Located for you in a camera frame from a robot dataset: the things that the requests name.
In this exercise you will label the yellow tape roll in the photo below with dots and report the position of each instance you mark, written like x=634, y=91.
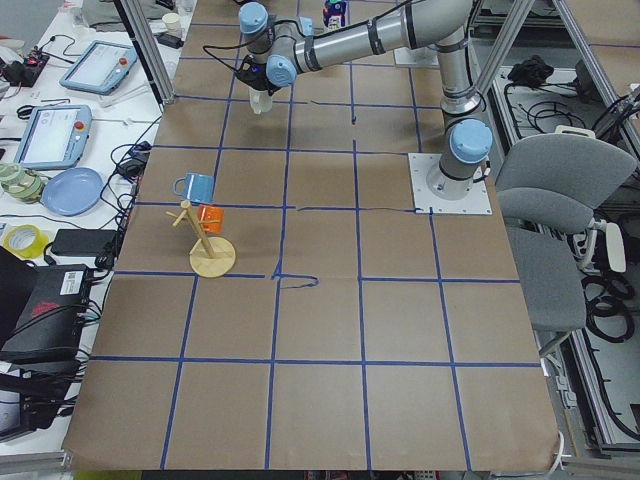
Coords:
x=26, y=241

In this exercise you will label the paper cup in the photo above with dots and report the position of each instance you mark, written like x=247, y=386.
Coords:
x=173, y=25

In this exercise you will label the black computer box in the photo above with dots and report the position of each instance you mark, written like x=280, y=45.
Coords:
x=41, y=308

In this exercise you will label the black power brick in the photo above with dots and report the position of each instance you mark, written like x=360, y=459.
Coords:
x=82, y=242

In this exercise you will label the orange ceramic mug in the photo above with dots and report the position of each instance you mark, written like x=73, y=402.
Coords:
x=210, y=218

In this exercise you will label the light blue plate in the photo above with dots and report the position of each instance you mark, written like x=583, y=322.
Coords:
x=72, y=191

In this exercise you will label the grey office chair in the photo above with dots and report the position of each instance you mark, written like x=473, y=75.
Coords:
x=549, y=187

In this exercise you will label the lower teach pendant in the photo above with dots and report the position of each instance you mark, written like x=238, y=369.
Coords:
x=55, y=137

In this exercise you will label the upper teach pendant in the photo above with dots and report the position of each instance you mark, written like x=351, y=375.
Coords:
x=101, y=68

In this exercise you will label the white ceramic mug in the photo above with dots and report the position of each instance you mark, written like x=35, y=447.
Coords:
x=260, y=101

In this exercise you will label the blue white milk carton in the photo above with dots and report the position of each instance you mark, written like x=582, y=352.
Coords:
x=334, y=14

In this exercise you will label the teach pendant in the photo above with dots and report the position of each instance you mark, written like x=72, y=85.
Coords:
x=55, y=137
x=101, y=68

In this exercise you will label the blue ceramic mug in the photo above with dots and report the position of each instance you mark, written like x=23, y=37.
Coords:
x=195, y=187

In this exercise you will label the aluminium frame post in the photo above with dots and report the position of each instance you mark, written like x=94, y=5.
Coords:
x=140, y=34

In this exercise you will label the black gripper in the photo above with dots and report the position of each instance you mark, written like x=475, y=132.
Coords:
x=261, y=81

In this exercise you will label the wooden mug tree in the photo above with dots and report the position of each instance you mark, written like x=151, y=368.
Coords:
x=212, y=256

